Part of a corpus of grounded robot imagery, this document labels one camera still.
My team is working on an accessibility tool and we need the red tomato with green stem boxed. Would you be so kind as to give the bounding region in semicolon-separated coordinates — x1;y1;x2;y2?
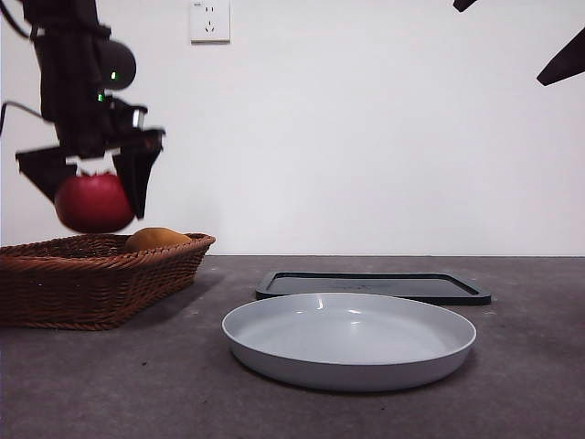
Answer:
54;168;135;233

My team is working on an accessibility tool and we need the brown wicker basket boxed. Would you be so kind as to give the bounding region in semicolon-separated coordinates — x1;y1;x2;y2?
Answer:
0;232;217;330

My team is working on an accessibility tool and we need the grey round plate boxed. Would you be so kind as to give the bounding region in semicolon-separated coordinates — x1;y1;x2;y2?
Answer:
221;292;478;393

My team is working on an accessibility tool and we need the black rectangular tray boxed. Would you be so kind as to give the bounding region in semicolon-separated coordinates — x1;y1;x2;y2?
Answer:
255;270;493;307

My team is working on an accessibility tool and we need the black cable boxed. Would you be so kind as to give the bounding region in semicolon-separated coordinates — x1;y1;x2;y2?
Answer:
0;102;45;137

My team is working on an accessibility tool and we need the white wall socket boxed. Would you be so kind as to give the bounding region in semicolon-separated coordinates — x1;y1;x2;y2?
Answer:
190;1;232;46

